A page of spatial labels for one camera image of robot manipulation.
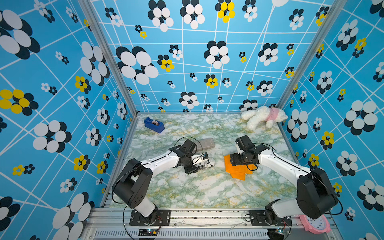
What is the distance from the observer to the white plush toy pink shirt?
108 centimetres

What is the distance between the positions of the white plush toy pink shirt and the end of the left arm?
469 mm

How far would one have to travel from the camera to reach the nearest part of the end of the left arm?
67 centimetres
